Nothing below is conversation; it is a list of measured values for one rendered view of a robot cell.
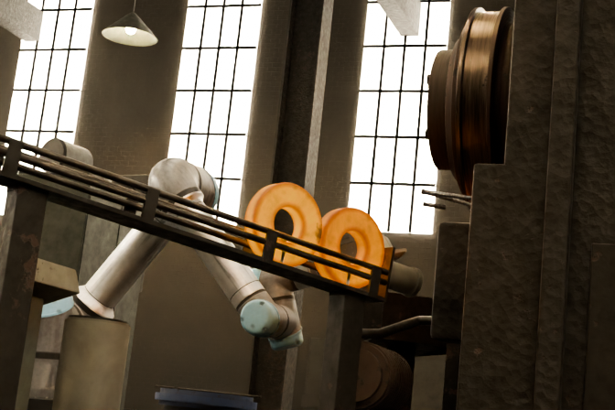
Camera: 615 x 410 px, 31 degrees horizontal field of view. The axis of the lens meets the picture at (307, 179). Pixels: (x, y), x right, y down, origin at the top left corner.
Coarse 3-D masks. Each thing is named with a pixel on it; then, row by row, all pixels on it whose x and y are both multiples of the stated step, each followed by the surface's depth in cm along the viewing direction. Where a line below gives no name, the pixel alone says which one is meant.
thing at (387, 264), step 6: (384, 252) 218; (390, 252) 217; (384, 258) 218; (390, 258) 216; (384, 264) 217; (390, 264) 216; (390, 270) 216; (384, 276) 216; (390, 276) 216; (366, 288) 219; (384, 288) 215; (378, 294) 216; (384, 294) 214; (384, 300) 214
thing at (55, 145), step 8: (48, 144) 1054; (56, 144) 1049; (64, 144) 1046; (72, 144) 1062; (56, 152) 1046; (64, 152) 1043; (72, 152) 1050; (80, 152) 1061; (88, 152) 1075; (80, 160) 1058; (88, 160) 1069; (72, 168) 1054; (96, 176) 1124; (128, 176) 1104; (136, 176) 1099; (144, 176) 1095; (120, 184) 1087; (144, 192) 1090; (144, 272) 1072
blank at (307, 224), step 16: (272, 192) 204; (288, 192) 206; (304, 192) 208; (256, 208) 202; (272, 208) 203; (288, 208) 207; (304, 208) 208; (272, 224) 203; (304, 224) 207; (320, 224) 210; (288, 256) 204
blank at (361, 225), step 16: (352, 208) 215; (336, 224) 212; (352, 224) 214; (368, 224) 216; (320, 240) 210; (336, 240) 211; (368, 240) 216; (320, 256) 209; (368, 256) 215; (320, 272) 211; (336, 272) 210; (368, 272) 215
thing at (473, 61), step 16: (480, 16) 250; (496, 16) 249; (464, 32) 244; (480, 32) 244; (464, 48) 241; (480, 48) 241; (464, 64) 240; (480, 64) 239; (464, 80) 239; (480, 80) 238; (464, 96) 239; (480, 96) 238; (464, 112) 239; (480, 112) 238; (464, 128) 239; (480, 128) 238; (464, 144) 240; (480, 144) 239; (464, 160) 242; (480, 160) 241; (464, 176) 245; (464, 192) 247
